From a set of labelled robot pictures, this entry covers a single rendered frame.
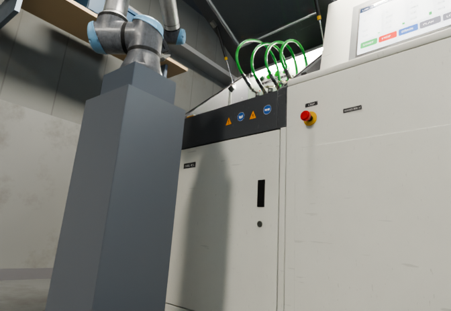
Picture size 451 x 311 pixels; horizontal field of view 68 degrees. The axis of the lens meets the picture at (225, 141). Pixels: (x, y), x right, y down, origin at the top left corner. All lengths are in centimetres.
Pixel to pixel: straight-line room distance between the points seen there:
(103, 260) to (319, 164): 70
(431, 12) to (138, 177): 121
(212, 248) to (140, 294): 44
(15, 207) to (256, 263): 219
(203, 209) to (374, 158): 73
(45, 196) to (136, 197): 216
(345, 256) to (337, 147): 33
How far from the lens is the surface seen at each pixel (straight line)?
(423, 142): 105
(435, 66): 112
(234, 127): 142
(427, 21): 152
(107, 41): 131
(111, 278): 99
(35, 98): 322
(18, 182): 306
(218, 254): 138
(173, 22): 167
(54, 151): 318
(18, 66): 324
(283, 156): 123
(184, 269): 152
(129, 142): 101
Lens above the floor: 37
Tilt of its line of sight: 16 degrees up
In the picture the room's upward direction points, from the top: 4 degrees clockwise
